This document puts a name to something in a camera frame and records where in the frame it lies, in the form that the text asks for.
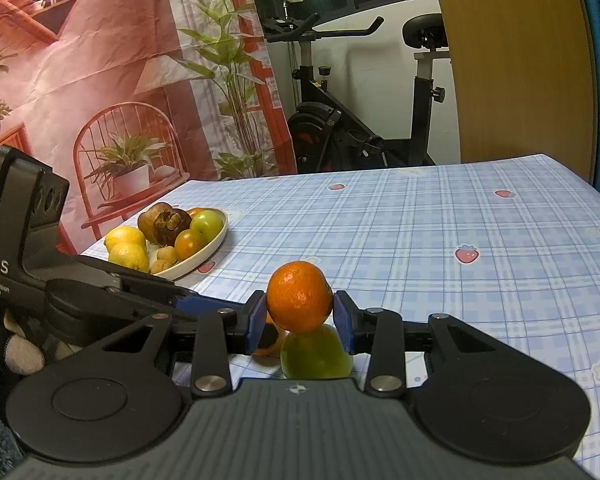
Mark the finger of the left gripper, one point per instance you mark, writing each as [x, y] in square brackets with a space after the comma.
[269, 336]
[195, 304]

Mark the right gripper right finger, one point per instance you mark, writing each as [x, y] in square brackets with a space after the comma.
[378, 333]

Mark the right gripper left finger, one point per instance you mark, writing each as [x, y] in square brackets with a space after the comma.
[218, 335]

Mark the bright orange mandarin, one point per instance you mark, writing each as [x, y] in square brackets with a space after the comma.
[298, 297]

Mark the yellow lemon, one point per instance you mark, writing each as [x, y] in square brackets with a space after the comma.
[124, 234]
[130, 255]

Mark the orange green tangerine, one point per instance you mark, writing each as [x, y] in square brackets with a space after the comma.
[188, 243]

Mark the green round fruit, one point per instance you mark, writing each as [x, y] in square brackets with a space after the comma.
[209, 222]

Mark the red apple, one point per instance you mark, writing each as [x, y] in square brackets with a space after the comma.
[147, 219]

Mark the dark purple mangosteen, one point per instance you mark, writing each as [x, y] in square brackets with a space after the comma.
[169, 224]

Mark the small orange kumquat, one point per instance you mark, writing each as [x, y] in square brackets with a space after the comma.
[192, 212]

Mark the gloved left hand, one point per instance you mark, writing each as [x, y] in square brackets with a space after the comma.
[24, 357]

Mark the yellow green fruit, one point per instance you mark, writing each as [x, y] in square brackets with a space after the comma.
[315, 355]

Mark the cream round plate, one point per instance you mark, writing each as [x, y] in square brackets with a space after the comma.
[181, 268]

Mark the blue plaid tablecloth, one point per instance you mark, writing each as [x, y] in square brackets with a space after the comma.
[511, 247]

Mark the black exercise bike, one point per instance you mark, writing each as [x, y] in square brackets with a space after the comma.
[326, 129]

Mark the printed room backdrop curtain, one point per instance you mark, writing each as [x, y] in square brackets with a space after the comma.
[127, 99]

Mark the wooden door panel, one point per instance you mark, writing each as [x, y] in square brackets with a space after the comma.
[524, 80]

